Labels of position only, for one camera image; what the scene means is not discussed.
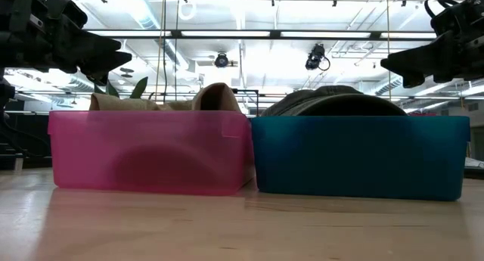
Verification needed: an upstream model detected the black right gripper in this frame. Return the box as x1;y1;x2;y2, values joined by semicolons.
380;0;484;89

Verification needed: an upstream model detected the tan baseball cap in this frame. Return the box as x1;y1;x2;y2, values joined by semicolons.
88;92;197;112

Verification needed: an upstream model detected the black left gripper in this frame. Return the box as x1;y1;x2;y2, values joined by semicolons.
0;0;134;87

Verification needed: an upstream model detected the dark grey baseball cap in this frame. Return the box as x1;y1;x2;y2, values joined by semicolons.
260;85;408;117

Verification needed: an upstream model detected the black aluminium table frame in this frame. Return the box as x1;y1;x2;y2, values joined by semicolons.
231;88;261;117

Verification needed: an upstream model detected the green leafy plant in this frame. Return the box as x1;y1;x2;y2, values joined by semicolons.
93;76;149;100

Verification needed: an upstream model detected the black overhead crossbar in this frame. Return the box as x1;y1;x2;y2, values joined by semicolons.
82;27;438;42

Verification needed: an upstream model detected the white hanging hook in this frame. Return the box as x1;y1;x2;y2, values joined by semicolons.
178;1;198;22

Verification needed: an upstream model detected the blue plastic bin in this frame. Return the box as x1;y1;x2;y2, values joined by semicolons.
250;115;472;202

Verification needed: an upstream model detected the red translucent plastic bin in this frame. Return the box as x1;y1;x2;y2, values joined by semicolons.
47;109;255;197

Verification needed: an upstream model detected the black camera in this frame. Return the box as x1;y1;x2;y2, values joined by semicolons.
305;43;331;72

